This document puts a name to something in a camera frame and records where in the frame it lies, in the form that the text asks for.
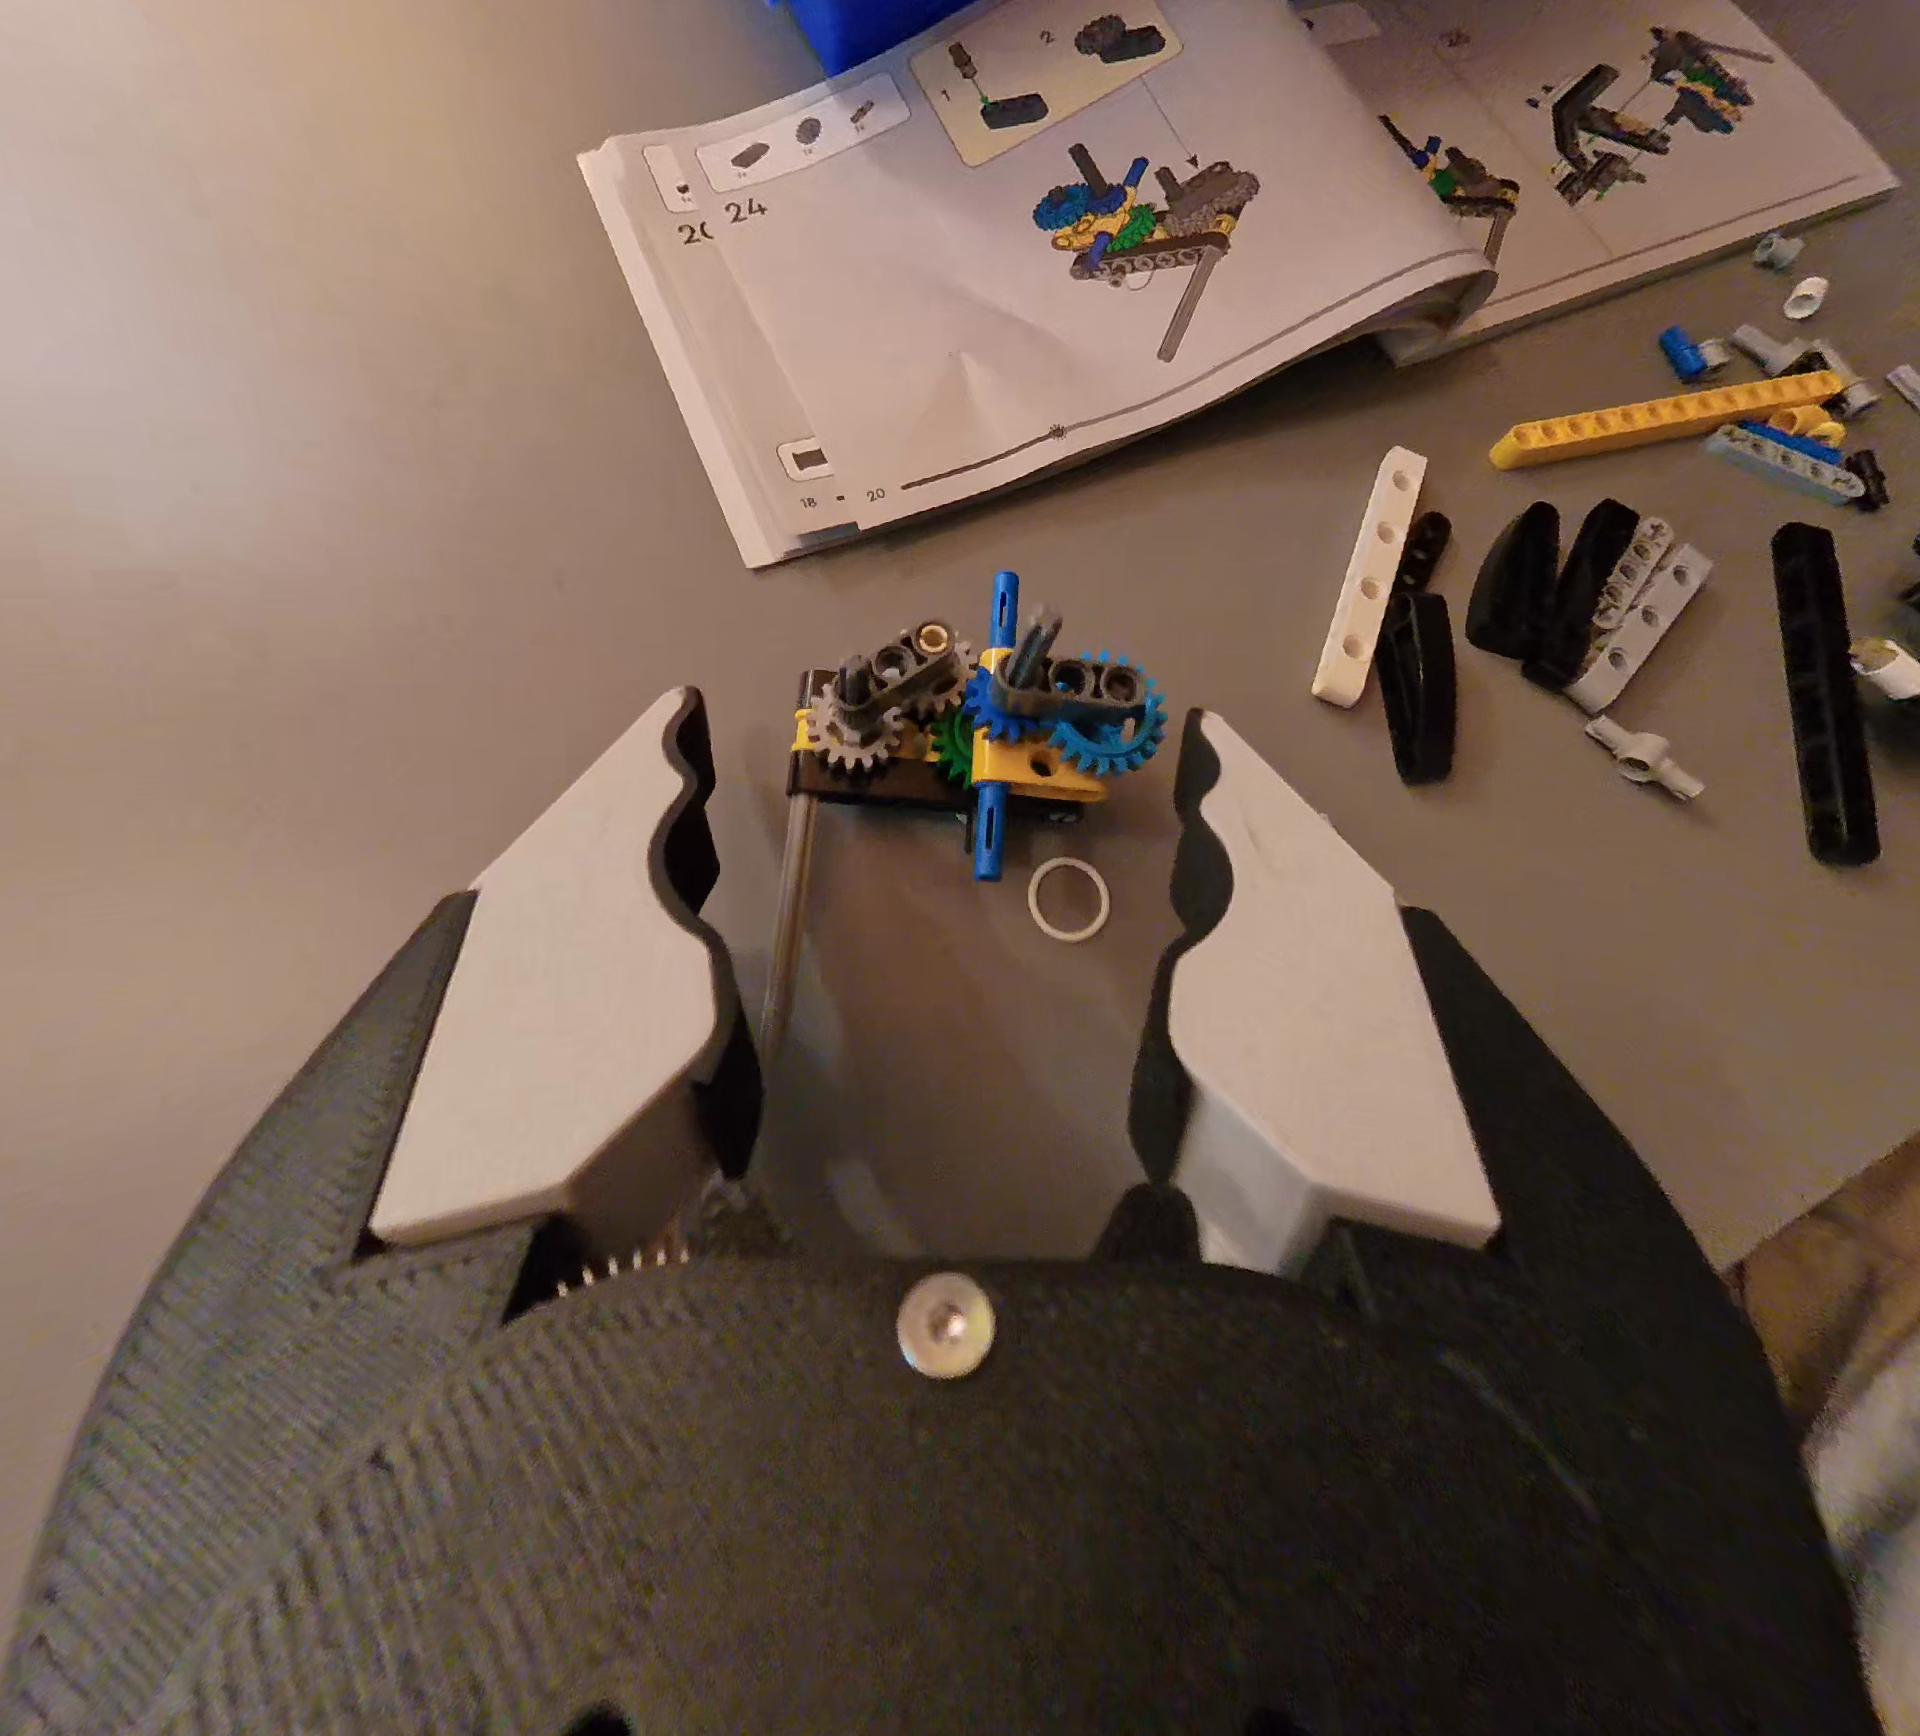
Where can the person's pale garment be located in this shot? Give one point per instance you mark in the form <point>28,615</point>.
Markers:
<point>1868,1466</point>

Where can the long black lego beam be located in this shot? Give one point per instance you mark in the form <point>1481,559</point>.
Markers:
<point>1823,695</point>

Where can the long yellow lego beam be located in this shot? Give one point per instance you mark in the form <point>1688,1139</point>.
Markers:
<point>1665,418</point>

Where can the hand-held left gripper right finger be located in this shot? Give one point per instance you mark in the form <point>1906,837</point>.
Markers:
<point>1321,1017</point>

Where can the lego instruction booklet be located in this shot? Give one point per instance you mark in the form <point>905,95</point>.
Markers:
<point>974,310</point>

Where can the white lego beam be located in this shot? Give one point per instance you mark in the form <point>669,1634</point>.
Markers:
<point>1372,574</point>

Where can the light grey lego connector pin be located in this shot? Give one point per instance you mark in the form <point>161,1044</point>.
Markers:
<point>1643,759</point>

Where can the grey blue lego beam assembly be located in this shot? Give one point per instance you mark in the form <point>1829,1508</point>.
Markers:
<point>1792,459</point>

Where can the short black lego beam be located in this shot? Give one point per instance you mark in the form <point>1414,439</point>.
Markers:
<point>1437,550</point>

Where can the black curved lego panel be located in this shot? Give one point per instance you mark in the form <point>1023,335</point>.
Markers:
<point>1574,597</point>
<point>1418,695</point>
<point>1509,580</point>

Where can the lego gear assembly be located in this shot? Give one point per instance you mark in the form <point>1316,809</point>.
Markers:
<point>1021,754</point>

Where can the small white lego cylinder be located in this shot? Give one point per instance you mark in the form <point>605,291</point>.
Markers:
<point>1806,299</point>

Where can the small grey lego connector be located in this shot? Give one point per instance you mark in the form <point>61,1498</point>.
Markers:
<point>1779,250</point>

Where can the light grey lego beam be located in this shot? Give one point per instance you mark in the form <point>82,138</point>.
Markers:
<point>1643,610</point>

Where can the blue lego pin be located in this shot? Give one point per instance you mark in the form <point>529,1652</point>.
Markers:
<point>1691,353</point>

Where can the dark brown axle rod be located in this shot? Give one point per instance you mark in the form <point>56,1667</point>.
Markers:
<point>789,926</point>

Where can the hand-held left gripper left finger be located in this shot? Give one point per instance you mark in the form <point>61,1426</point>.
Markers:
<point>570,970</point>

